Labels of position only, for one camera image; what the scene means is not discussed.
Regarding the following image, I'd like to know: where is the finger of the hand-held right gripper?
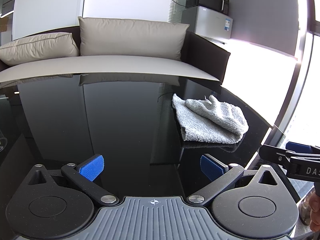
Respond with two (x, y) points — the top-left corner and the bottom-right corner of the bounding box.
(286, 142), (320, 155)
(259, 144), (295, 165)

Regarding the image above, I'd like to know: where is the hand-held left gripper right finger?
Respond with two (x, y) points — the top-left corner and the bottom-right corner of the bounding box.
(186, 154), (284, 208)

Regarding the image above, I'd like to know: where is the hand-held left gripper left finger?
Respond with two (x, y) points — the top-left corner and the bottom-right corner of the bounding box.
(24, 154), (119, 207)

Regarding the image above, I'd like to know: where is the grey towel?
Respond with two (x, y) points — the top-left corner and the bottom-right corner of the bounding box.
(172, 94), (249, 144)

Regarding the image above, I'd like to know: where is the person's right hand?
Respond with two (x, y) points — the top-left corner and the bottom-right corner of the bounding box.
(310, 190), (320, 233)

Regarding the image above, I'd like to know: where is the dark brown sofa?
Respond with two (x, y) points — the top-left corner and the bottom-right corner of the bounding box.
(0, 25), (231, 85)

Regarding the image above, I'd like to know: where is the small beige cushion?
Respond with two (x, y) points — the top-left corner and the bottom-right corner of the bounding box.
(0, 32), (80, 67)

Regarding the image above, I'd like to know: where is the grey roller shade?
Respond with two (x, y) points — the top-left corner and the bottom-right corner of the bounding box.
(216, 0), (300, 60)

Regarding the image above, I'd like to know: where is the large beige cushion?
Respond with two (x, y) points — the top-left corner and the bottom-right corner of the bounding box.
(77, 16), (190, 62)

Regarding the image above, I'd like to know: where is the small grey fridge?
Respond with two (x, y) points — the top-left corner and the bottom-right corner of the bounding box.
(181, 6), (233, 45)

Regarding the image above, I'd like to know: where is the dark window frame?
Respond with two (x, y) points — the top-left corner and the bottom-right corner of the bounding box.
(272, 0), (320, 135)

